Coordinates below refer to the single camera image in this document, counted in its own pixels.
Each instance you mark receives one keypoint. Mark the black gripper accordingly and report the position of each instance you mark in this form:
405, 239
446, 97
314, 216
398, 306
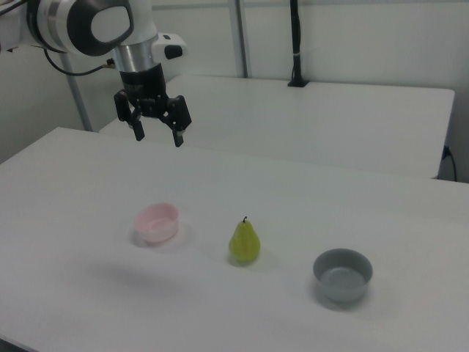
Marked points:
143, 84

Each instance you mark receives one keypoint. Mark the green pear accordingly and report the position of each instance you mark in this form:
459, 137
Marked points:
244, 243

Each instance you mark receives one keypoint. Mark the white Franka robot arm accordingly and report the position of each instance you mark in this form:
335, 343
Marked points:
143, 22

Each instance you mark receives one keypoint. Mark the pink plastic bowl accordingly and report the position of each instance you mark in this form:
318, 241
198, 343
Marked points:
161, 232

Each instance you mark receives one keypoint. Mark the grey plastic bowl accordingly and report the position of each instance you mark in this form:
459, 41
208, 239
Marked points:
342, 289

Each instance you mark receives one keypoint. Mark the grey metal partition post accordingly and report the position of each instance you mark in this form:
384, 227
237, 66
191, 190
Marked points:
78, 99
240, 36

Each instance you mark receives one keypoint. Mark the black camera pole with base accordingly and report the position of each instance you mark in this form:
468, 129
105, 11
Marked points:
296, 36

